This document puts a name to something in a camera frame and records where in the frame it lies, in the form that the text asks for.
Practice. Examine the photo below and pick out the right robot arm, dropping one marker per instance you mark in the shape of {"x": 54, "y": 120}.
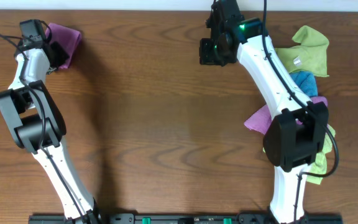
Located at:
{"x": 297, "y": 131}

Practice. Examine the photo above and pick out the purple cloth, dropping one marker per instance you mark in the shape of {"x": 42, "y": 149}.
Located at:
{"x": 67, "y": 38}
{"x": 260, "y": 121}

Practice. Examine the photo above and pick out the blue cloth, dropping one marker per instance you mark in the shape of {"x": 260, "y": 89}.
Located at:
{"x": 306, "y": 82}

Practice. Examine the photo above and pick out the lower green cloth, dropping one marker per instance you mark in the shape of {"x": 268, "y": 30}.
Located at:
{"x": 320, "y": 164}

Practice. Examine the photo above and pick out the upper green cloth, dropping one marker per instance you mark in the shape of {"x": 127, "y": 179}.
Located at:
{"x": 310, "y": 53}

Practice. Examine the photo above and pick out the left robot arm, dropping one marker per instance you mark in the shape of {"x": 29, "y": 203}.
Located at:
{"x": 36, "y": 124}

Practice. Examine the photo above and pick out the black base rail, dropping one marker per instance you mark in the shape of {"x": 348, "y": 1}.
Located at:
{"x": 129, "y": 218}

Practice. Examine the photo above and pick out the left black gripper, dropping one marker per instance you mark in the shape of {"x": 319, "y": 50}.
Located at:
{"x": 58, "y": 55}

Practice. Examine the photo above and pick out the green cloth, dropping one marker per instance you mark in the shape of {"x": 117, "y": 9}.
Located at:
{"x": 320, "y": 164}
{"x": 310, "y": 53}

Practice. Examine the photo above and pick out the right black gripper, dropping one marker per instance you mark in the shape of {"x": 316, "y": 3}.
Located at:
{"x": 207, "y": 51}

